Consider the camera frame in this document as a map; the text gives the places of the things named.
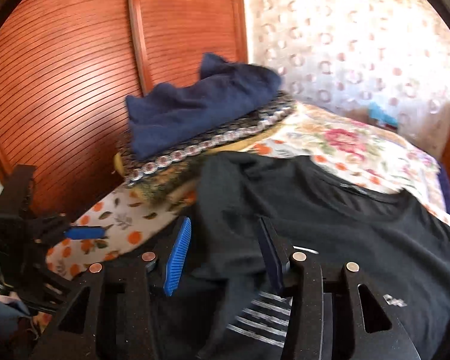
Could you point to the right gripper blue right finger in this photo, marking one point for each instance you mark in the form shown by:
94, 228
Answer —
335, 314

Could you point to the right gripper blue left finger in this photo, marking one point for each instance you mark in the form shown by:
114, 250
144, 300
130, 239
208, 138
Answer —
107, 313

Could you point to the black printed t-shirt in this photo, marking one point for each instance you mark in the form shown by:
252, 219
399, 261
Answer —
224, 307

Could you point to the orange print white blanket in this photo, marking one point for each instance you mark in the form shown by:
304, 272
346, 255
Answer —
128, 222

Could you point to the navy blue bed sheet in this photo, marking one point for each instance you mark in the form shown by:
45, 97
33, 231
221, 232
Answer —
444, 181

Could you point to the patterned folded cloth stack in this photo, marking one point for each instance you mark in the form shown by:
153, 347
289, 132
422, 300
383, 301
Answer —
156, 177

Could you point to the floral pink quilt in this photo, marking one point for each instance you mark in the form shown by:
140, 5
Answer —
366, 156

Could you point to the navy blue folded garment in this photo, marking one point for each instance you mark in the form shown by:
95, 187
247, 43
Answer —
169, 115

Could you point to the wooden louvered wardrobe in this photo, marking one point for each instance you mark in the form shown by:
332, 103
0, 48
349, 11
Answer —
66, 67

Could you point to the blue toy on headboard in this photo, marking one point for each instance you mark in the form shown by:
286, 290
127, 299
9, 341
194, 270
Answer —
378, 117

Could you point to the circle patterned lace curtain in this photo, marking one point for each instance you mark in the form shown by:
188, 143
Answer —
342, 54

